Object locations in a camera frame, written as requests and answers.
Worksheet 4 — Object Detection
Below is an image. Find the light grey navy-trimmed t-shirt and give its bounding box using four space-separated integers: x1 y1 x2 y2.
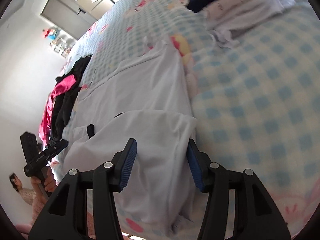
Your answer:
56 36 197 236

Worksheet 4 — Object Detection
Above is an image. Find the white folded clothes stack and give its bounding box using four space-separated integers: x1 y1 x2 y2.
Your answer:
203 0 296 48

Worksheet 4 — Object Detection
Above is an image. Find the operator left hand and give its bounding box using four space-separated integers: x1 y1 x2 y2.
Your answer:
30 166 57 195

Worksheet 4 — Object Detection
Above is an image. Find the pink garment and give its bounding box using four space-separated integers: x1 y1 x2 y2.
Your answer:
38 74 76 146

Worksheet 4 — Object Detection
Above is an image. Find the black garment pile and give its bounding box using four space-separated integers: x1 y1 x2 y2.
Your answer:
48 55 92 146

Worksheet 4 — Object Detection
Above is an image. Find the white shelf with trinkets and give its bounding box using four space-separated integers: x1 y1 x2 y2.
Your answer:
50 37 75 58

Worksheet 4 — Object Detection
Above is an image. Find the blue checkered cartoon blanket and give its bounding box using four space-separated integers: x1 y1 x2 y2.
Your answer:
66 0 319 238

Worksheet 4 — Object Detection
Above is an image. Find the red blue plush toy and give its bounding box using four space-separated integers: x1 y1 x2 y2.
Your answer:
42 28 60 40

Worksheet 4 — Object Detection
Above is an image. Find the white wardrobe door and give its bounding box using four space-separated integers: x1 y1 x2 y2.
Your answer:
41 0 97 40

